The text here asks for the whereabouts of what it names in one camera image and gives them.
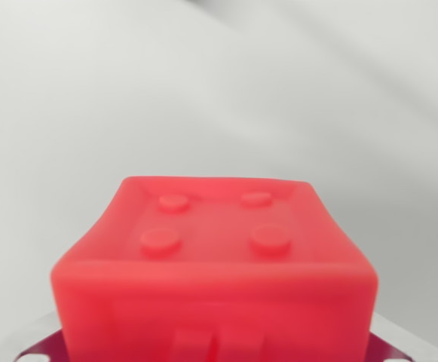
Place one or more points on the black-padded silver gripper right finger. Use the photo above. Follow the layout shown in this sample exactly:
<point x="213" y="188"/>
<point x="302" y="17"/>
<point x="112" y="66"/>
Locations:
<point x="392" y="348"/>

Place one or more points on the black-padded silver gripper left finger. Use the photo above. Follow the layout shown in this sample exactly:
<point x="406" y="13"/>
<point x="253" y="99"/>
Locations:
<point x="45" y="345"/>

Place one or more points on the red cube with number four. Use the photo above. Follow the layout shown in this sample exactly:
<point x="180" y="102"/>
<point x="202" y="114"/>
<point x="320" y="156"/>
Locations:
<point x="211" y="286"/>

